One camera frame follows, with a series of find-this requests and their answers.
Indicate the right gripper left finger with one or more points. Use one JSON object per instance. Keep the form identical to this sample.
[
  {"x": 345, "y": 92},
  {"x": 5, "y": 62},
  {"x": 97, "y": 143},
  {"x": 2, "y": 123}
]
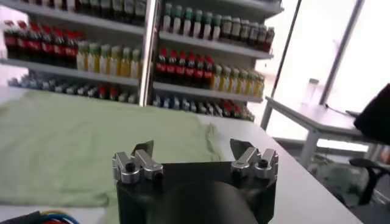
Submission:
[{"x": 143, "y": 164}]

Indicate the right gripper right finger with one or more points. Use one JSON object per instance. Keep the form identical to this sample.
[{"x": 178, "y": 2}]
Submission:
[{"x": 250, "y": 161}]

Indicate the light green polo shirt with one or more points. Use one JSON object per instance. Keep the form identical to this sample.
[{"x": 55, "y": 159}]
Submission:
[{"x": 91, "y": 146}]

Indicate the yellow tea bottle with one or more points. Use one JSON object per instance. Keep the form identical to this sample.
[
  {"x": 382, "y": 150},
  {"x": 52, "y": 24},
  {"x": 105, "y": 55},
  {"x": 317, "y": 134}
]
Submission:
[
  {"x": 250, "y": 86},
  {"x": 242, "y": 84},
  {"x": 93, "y": 61},
  {"x": 81, "y": 59},
  {"x": 125, "y": 65},
  {"x": 234, "y": 82},
  {"x": 217, "y": 79},
  {"x": 259, "y": 87},
  {"x": 225, "y": 81},
  {"x": 115, "y": 64},
  {"x": 104, "y": 62},
  {"x": 136, "y": 67}
]

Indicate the white side table with legs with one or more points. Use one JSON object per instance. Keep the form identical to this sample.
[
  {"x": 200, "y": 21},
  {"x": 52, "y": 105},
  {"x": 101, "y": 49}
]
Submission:
[{"x": 310, "y": 118}]

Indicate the small cola bottle red cap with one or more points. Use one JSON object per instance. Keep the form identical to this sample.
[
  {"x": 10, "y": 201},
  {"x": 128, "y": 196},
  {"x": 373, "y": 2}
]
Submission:
[
  {"x": 113, "y": 94},
  {"x": 102, "y": 92}
]

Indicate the grey green cloth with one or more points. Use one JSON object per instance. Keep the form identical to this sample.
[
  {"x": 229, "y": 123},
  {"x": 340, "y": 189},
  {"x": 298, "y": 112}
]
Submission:
[{"x": 338, "y": 182}]

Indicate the clear plastic bottle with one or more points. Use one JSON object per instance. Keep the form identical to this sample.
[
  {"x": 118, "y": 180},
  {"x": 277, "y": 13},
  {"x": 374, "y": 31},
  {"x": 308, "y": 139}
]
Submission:
[{"x": 311, "y": 91}]

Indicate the black slanted pole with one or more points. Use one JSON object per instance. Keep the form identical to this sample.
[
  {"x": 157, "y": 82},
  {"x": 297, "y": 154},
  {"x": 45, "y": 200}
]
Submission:
[{"x": 286, "y": 48}]

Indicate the white metal shelf rack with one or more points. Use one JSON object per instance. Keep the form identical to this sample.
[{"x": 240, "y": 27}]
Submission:
[
  {"x": 91, "y": 21},
  {"x": 213, "y": 45}
]

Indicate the dark tea bottle beige label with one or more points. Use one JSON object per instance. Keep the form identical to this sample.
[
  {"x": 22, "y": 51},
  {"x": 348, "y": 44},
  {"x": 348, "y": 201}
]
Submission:
[
  {"x": 269, "y": 38},
  {"x": 262, "y": 36},
  {"x": 226, "y": 27},
  {"x": 244, "y": 32},
  {"x": 235, "y": 29},
  {"x": 253, "y": 34}
]

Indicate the grey window mullion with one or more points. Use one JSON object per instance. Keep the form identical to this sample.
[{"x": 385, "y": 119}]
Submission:
[{"x": 342, "y": 51}]

